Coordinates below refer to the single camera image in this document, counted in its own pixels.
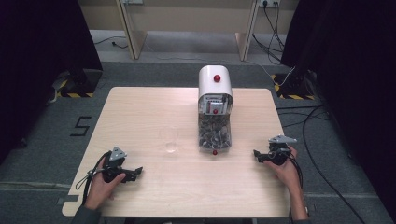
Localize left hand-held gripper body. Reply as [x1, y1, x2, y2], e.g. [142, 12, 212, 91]
[102, 146, 133, 184]

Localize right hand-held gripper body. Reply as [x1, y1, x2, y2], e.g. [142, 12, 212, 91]
[263, 133, 298, 166]

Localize person's right hand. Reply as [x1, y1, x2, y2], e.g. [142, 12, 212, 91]
[262, 145, 304, 191]

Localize person's left hand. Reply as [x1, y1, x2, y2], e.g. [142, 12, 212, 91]
[84, 157, 127, 211]

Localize clear glass cup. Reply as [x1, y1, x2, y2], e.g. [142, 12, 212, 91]
[158, 125, 181, 154]

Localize white dispenser with red knobs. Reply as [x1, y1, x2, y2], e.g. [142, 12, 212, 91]
[197, 64, 234, 157]

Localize striped black stand base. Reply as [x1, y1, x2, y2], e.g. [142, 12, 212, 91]
[270, 72, 317, 101]
[56, 68, 105, 99]

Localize black curtain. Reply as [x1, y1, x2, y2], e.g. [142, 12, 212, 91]
[279, 0, 396, 222]
[0, 0, 104, 166]

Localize wooden furniture leg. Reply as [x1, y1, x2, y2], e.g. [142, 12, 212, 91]
[115, 0, 149, 61]
[234, 0, 261, 63]

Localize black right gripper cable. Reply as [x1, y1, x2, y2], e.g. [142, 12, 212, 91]
[270, 146, 305, 189]

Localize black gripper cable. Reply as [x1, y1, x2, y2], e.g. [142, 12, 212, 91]
[270, 146, 305, 189]
[75, 150, 112, 205]

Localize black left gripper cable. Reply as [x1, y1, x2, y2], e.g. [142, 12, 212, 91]
[75, 150, 112, 205]

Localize black floor cables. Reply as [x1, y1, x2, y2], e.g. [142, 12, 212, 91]
[250, 3, 368, 224]

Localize white floor cable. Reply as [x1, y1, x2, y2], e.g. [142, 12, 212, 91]
[146, 40, 297, 88]

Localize black floor cable with plug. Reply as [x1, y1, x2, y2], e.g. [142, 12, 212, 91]
[92, 35, 129, 50]

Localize white wall socket strip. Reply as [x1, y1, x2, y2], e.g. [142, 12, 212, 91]
[257, 0, 280, 8]

